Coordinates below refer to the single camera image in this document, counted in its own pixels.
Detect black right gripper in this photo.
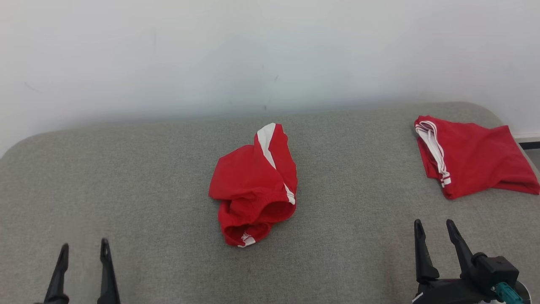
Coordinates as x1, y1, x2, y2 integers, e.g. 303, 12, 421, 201
413, 220, 492, 304

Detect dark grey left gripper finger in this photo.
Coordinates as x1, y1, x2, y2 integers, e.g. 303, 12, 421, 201
98, 239, 121, 304
44, 244, 70, 304

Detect red jersey with white trim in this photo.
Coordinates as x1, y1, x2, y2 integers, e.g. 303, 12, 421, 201
414, 115, 540, 200

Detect red shorts with white stripes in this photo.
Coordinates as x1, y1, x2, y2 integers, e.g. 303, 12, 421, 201
208, 122, 298, 248

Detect white and black baseboard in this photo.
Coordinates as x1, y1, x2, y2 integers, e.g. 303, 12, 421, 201
513, 132, 540, 150

